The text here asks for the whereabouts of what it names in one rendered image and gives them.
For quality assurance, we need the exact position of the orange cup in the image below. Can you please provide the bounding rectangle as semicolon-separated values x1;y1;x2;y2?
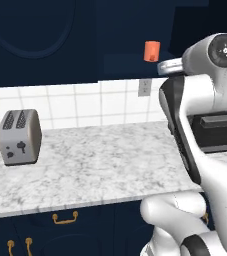
143;40;162;63

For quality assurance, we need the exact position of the black hob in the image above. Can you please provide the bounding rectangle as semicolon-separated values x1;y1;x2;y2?
187;111;227;155

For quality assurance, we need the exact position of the brass cupboard door handle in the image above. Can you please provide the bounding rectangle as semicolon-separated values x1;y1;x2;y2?
6;239;16;256
24;236;34;256

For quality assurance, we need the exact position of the grey toaster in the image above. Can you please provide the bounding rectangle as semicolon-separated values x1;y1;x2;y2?
0;108;43;167

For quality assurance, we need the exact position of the navy wall cupboard door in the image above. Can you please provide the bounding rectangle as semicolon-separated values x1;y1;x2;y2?
0;0;98;89

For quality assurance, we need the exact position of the navy open wall cupboard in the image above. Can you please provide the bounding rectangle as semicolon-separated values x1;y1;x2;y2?
96;0;213;83

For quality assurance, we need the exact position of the grey metal bowl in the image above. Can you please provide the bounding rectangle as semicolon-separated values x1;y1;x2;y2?
156;57;186;77

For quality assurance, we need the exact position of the grey wall outlet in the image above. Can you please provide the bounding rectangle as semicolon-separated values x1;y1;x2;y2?
137;78;153;98

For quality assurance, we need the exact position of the navy drawer front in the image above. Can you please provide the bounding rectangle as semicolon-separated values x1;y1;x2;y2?
12;203;115;234

